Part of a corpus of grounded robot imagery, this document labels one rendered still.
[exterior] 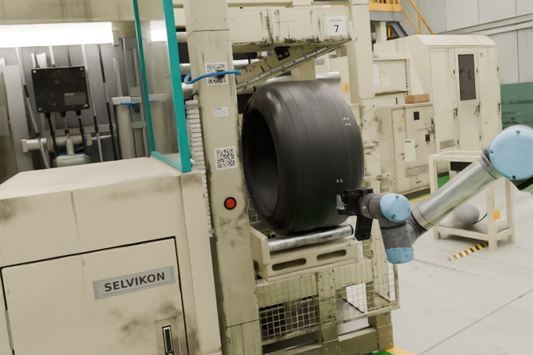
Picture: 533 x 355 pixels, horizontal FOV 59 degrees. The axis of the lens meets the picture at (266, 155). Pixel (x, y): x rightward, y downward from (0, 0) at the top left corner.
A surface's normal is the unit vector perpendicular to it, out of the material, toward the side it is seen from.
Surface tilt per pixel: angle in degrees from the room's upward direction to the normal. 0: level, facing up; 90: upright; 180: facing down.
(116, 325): 90
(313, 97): 41
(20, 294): 90
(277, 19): 90
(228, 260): 90
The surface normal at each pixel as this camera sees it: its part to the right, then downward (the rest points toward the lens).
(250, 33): 0.34, 0.06
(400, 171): 0.57, 0.03
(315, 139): 0.29, -0.24
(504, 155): -0.57, 0.03
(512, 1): -0.82, 0.14
